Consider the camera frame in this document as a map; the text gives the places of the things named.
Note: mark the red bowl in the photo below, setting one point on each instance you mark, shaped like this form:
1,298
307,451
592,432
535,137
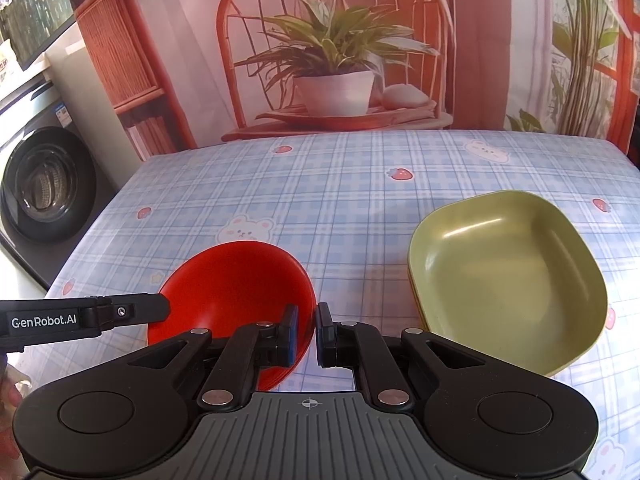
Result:
235,290

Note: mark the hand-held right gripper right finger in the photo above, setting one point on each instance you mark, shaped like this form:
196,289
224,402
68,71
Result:
327,337

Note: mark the printed backdrop cloth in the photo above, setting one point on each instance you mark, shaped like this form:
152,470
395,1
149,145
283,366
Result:
340,35

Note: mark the window with patterned grille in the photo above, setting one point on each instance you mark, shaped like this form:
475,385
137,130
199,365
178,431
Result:
35,5

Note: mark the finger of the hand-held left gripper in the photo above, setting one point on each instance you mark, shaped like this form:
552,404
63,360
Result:
135,308

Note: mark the grey washing machine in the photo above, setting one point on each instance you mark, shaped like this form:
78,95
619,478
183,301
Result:
50,185

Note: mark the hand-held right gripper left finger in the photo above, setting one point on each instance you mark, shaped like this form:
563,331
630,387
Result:
293,335

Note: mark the blue plaid tablecloth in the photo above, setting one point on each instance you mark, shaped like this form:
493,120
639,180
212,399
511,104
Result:
330,195

